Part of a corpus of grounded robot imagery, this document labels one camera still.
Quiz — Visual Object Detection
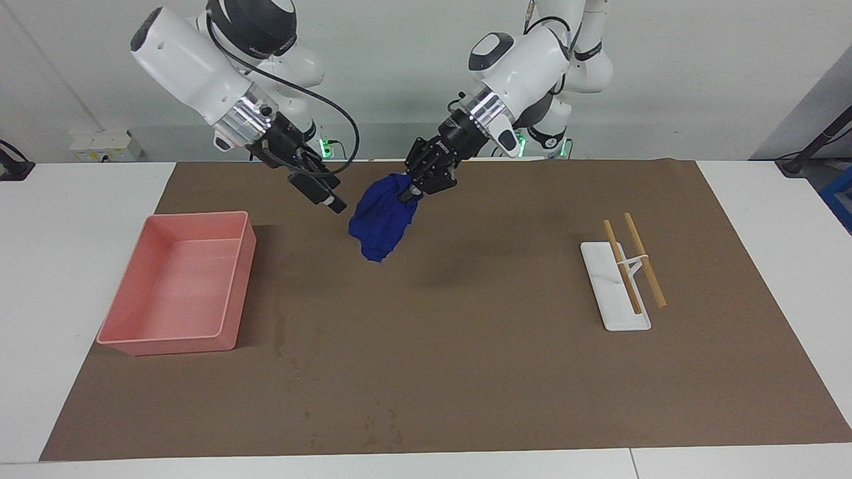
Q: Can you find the blue towel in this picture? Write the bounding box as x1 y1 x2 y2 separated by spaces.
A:
348 173 420 263

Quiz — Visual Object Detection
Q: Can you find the grey slanted panel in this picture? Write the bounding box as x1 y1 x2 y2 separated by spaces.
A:
751 63 852 160

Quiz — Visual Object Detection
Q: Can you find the black clamp mount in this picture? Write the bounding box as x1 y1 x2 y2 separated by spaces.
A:
0 140 35 182

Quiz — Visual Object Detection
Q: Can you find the brown table mat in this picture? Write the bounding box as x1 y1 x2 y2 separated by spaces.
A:
39 158 852 462

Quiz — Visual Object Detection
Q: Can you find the black stand pole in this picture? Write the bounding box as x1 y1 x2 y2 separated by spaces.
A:
775 106 852 177

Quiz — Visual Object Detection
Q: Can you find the blue crate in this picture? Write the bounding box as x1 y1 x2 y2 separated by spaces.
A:
820 166 852 234

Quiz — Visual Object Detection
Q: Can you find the pink plastic bin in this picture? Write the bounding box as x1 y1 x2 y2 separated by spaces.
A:
97 211 258 357

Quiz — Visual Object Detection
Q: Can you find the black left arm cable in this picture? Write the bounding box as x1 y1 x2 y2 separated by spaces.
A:
523 0 574 94

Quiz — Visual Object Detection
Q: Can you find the wooden rack rod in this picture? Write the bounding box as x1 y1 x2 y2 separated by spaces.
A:
623 212 668 309
603 220 643 315

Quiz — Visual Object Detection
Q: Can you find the white towel rack base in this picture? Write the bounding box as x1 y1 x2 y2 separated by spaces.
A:
580 241 652 332

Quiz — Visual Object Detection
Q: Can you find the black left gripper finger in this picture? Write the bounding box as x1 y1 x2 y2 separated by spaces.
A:
426 163 459 196
399 172 428 204

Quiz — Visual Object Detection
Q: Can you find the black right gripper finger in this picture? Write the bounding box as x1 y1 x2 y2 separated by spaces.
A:
308 160 348 215
288 172 337 208

